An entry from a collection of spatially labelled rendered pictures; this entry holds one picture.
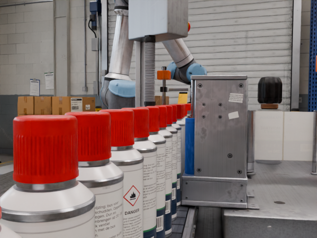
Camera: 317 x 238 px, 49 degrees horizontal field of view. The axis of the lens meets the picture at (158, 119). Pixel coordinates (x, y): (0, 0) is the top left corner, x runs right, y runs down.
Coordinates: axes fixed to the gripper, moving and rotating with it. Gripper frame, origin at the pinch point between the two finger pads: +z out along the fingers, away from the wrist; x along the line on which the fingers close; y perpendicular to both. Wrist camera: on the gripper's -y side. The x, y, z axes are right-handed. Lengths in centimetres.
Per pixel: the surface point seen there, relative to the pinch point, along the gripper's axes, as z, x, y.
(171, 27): -9, -59, -3
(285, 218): 45, -67, 23
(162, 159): 43, -91, 3
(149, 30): -10, -56, -10
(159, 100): -26.4, 14.0, -17.7
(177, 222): 48, -73, 3
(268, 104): -1.2, -27.8, 27.6
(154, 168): 47, -98, 3
